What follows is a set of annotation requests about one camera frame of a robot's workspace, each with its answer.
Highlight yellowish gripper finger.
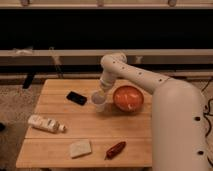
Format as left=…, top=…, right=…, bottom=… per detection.
left=92, top=90, right=106, bottom=102

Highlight white ceramic cup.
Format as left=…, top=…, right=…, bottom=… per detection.
left=91, top=96, right=106, bottom=112

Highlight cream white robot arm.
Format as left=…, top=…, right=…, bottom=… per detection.
left=100, top=53, right=209, bottom=171

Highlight orange bowl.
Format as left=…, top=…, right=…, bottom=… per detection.
left=113, top=85, right=144, bottom=112

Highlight black phone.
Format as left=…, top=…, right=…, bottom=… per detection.
left=66, top=91, right=87, bottom=105

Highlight wooden table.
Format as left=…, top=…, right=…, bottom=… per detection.
left=16, top=79, right=152, bottom=168

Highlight beige sponge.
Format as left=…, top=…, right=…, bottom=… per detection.
left=70, top=140, right=92, bottom=158

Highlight white lotion tube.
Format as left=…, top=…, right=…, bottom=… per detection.
left=28, top=115, right=66, bottom=133

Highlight wooden rail shelf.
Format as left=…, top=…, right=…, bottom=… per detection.
left=0, top=49, right=213, bottom=66

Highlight black cables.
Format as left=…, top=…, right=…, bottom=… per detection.
left=201, top=78, right=213, bottom=168

